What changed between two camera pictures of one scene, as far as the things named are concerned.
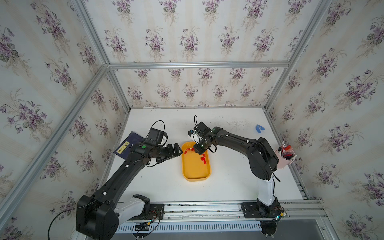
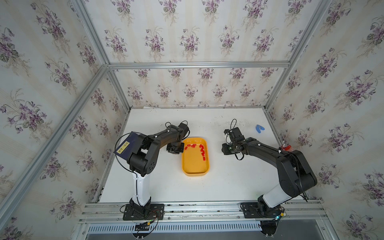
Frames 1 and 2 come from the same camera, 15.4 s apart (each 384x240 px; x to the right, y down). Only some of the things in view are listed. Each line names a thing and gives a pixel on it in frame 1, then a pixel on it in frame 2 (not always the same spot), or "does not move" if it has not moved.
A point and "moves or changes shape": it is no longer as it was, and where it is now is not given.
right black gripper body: x=200 y=146 -> x=228 y=148
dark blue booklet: x=122 y=148 does not move
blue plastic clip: x=258 y=127 does not move
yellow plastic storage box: x=195 y=167 moves or changes shape
